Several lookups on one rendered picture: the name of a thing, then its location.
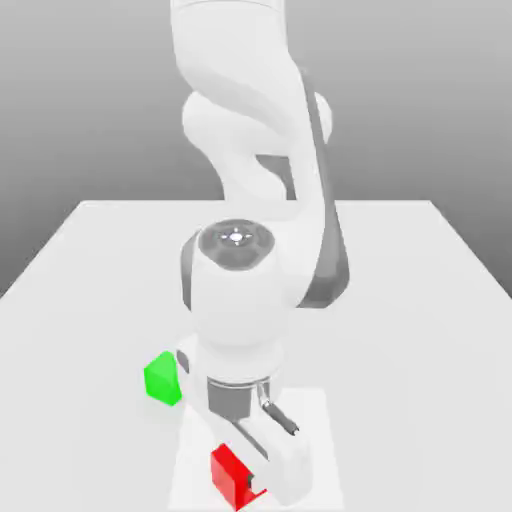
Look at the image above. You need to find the small red cube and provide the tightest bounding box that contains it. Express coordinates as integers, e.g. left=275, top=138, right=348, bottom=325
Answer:
left=210, top=442, right=268, bottom=512

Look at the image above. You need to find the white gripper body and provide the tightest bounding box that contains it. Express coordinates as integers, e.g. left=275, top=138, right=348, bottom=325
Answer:
left=186, top=393, right=316, bottom=508

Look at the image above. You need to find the small green cube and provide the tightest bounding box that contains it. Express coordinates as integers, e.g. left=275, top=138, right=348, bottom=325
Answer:
left=143, top=350, right=183, bottom=408

